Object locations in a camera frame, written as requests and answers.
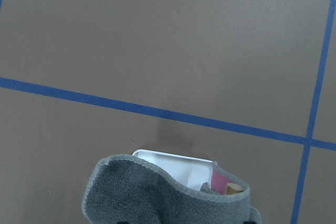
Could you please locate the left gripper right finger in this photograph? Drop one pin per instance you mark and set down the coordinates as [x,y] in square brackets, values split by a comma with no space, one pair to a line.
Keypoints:
[250,222]

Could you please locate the grey cloth towel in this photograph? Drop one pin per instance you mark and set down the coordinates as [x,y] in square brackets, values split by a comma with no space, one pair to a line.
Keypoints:
[126,188]

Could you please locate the white towel rack stand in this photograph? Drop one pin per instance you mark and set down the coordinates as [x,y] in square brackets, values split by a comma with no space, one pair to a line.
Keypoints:
[194,173]

